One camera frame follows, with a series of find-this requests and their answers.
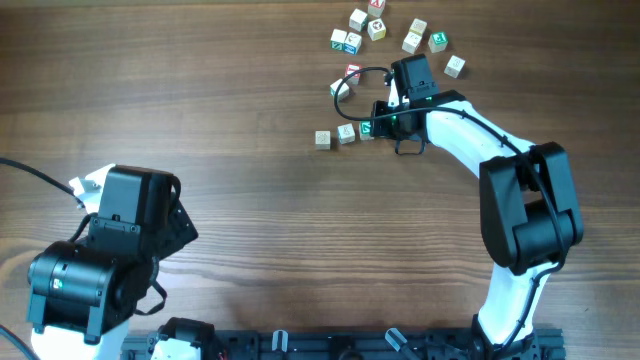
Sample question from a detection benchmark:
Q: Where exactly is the wooden block green Z top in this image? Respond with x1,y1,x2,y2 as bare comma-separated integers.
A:
359,121,374,141

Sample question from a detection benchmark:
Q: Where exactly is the wooden block number 4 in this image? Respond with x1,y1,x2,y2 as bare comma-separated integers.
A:
337,123,356,145

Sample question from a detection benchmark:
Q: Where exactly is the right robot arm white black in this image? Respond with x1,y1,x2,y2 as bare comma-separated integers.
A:
371,55,584,358

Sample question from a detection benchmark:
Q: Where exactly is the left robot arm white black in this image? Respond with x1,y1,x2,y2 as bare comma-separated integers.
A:
27,164,198,359

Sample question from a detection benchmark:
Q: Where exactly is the plain wooden block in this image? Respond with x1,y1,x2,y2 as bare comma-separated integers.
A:
444,55,465,78

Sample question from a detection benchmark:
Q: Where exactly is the wooden block animal drawing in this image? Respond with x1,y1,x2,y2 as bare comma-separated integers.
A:
402,31,422,55

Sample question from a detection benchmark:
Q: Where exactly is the wooden block green E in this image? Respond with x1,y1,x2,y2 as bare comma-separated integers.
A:
428,31,448,53

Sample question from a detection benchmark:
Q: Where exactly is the wooden block yellow side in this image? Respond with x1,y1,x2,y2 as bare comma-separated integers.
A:
409,18,428,37

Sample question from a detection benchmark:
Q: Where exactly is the wooden block red top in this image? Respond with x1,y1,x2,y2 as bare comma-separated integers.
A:
345,63,362,85

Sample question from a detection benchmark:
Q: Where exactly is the wooden block soccer ball yellow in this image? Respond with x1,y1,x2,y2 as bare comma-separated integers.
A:
367,18,386,41

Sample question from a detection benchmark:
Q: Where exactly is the wooden block green Y side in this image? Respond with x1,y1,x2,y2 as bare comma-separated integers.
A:
330,79,350,102

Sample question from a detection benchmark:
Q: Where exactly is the wooden block blue 2 side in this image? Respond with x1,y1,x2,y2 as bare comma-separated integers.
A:
344,32,362,55

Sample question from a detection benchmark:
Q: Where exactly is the wooden block red X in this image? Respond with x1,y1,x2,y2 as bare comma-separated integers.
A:
367,0,386,18

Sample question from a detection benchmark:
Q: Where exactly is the wooden block green Z side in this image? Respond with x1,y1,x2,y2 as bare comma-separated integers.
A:
330,29,348,51

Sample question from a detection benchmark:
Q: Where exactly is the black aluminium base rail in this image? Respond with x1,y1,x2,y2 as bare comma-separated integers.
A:
119,317,566,360

